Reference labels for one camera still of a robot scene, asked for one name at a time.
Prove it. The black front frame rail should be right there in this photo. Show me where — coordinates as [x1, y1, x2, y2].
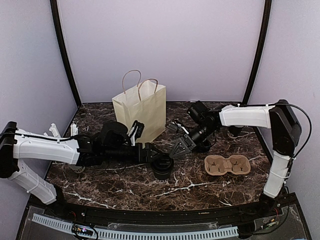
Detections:
[24, 192, 296, 226]

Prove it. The single black paper coffee cup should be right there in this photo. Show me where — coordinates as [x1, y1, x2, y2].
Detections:
[153, 171, 171, 182]

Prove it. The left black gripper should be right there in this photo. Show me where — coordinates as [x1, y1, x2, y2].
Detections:
[103, 143, 163, 165]

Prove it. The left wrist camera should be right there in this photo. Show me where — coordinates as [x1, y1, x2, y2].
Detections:
[127, 120, 145, 146]

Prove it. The cream paper bag with handles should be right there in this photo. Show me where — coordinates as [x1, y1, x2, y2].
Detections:
[112, 70, 167, 144]

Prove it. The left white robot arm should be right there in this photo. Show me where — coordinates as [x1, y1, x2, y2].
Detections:
[0, 121, 164, 218]

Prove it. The stack of black coffee lids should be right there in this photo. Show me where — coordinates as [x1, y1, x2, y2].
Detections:
[193, 139, 212, 153]

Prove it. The left black corner post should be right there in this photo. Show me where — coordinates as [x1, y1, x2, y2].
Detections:
[49, 0, 82, 108]

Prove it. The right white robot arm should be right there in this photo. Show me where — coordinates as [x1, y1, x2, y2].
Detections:
[169, 99, 307, 217]

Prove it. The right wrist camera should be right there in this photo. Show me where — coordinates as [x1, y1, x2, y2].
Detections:
[166, 121, 190, 135]

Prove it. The black corner post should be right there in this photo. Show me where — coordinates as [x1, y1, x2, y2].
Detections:
[49, 0, 82, 108]
[241, 0, 272, 104]

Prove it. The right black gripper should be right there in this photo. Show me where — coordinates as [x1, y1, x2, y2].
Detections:
[169, 122, 217, 158]

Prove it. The right black corner post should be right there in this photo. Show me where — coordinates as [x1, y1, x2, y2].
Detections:
[241, 0, 272, 104]

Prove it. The white cup holding straws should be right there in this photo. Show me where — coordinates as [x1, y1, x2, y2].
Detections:
[68, 164, 86, 174]

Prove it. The grey slotted cable duct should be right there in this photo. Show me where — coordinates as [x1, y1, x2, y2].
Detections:
[31, 213, 239, 240]

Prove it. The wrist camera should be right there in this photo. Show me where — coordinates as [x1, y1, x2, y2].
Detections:
[166, 121, 190, 135]
[127, 120, 145, 146]

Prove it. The brown pulp cup carrier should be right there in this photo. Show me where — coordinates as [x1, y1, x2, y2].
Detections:
[204, 155, 251, 176]

